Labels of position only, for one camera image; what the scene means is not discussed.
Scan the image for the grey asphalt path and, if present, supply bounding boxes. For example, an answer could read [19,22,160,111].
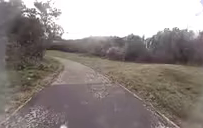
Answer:
[0,55,177,128]

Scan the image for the open grass field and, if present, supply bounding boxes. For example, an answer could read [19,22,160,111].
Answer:
[46,49,203,128]

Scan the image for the distant row of trees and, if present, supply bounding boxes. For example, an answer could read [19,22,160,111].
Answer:
[46,27,203,70]

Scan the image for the grass verge beside trees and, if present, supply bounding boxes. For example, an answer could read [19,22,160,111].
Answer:
[0,54,65,128]

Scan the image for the dense trees beside path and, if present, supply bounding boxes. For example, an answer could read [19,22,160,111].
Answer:
[0,0,65,72]

